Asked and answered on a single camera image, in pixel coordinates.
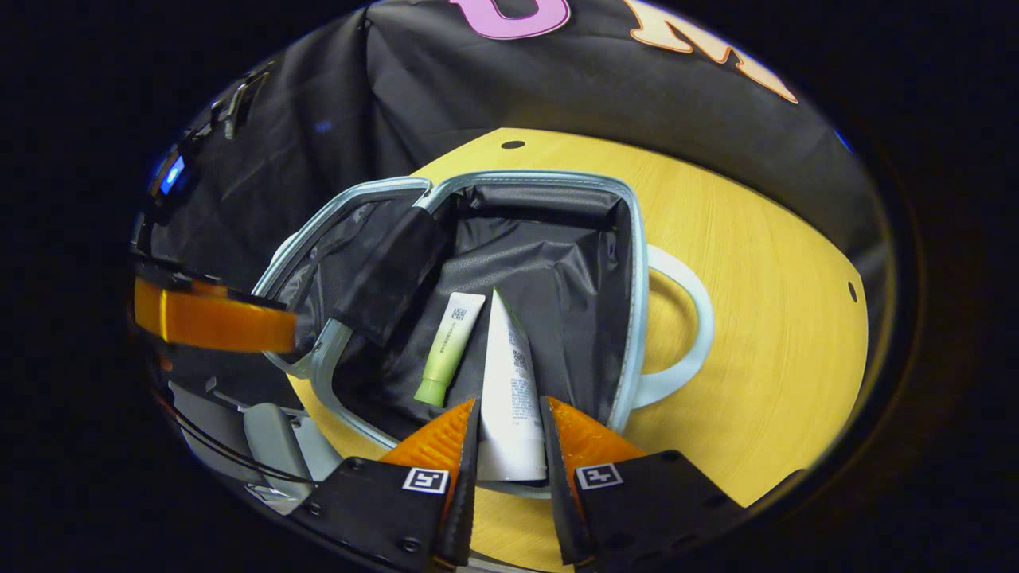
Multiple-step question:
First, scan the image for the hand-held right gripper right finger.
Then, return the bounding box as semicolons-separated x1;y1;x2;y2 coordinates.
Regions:
540;396;805;567

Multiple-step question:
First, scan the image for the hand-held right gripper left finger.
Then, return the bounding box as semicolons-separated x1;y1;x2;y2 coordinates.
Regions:
291;398;482;572

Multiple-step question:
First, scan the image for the white skin care tube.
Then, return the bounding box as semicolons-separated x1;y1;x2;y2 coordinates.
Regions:
476;286;550;483

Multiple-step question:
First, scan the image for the green skin care tube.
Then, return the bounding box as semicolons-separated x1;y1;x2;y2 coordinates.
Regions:
413;292;487;407

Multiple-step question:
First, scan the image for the light blue suitcase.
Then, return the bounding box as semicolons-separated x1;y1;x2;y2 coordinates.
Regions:
251;169;716;502

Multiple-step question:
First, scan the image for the grey chair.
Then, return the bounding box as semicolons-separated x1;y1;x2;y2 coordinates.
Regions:
169;380;345;504

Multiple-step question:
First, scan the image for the black backdrop cloth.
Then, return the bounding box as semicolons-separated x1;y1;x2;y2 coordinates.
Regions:
147;0;896;303

